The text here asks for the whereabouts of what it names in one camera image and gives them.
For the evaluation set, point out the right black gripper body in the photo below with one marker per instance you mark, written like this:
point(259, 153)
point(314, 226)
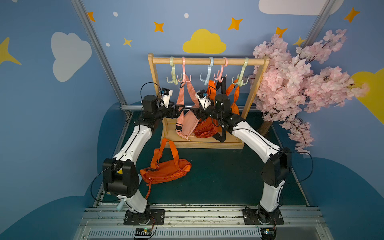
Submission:
point(196, 112)

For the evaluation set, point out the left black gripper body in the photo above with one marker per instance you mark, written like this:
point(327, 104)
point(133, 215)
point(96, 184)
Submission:
point(172, 111)

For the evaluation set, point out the red orange waist bag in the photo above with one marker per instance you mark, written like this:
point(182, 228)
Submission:
point(208, 127)

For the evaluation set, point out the pink waist bag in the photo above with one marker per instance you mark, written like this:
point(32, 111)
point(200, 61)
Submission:
point(186, 123)

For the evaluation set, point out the dark orange waist bag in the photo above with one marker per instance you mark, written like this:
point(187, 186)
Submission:
point(167, 171)

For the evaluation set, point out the black waist bag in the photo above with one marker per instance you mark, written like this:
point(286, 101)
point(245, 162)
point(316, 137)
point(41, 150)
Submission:
point(220, 108)

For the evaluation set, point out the bright orange waist bag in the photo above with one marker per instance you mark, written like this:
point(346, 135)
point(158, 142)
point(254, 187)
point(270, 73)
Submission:
point(236, 89)

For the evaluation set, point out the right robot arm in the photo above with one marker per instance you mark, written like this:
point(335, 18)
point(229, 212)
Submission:
point(277, 161)

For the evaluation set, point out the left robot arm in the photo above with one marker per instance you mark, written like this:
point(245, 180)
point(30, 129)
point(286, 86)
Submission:
point(120, 176)

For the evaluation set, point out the pink hook left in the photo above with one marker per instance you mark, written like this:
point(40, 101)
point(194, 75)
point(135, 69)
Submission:
point(184, 77)

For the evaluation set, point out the pink hook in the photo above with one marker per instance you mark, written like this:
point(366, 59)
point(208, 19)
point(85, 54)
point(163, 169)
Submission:
point(219, 75)
point(184, 77)

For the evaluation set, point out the pink hook right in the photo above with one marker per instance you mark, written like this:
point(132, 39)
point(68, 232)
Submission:
point(219, 75)

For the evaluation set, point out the green hook right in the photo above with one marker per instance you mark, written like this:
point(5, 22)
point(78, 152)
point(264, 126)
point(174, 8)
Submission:
point(240, 78)

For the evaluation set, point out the green hook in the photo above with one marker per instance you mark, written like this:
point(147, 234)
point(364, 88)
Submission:
point(240, 78)
point(174, 79)

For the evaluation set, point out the green hook left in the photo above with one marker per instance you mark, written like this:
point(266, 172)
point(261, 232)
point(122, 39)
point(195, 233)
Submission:
point(174, 79)

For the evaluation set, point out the blue hook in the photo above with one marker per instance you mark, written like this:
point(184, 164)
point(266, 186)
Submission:
point(206, 80)

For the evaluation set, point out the wooden hanging rack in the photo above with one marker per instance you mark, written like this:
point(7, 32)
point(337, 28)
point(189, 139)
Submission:
point(231, 71)

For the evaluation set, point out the pink blossom tree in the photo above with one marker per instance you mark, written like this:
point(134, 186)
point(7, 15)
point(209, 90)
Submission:
point(289, 84)

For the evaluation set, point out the light blue toy shovel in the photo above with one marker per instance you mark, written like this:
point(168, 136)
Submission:
point(130, 195)

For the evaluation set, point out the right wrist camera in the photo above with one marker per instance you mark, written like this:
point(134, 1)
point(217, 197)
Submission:
point(203, 98)

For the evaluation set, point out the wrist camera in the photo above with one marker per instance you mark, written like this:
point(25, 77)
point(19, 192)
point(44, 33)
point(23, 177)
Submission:
point(203, 98)
point(166, 95)

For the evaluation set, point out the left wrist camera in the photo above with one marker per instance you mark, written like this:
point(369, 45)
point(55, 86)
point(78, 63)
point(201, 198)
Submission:
point(166, 95)

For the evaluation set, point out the horizontal aluminium rail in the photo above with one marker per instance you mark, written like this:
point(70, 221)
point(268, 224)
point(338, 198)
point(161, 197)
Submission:
point(140, 107)

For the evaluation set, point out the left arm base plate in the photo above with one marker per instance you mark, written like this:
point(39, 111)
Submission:
point(149, 217)

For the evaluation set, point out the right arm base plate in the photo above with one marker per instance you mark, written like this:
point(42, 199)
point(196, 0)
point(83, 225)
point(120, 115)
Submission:
point(262, 217)

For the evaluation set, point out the left aluminium corner post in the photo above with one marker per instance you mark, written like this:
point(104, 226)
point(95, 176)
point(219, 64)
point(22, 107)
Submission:
point(88, 26)

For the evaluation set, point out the aluminium corner post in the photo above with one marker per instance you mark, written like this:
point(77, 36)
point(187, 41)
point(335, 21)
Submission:
point(319, 23)
point(88, 26)

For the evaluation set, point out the right aluminium corner post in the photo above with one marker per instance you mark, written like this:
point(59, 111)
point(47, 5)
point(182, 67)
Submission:
point(319, 23)

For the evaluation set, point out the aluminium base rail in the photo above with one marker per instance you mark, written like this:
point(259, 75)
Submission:
point(204, 222)

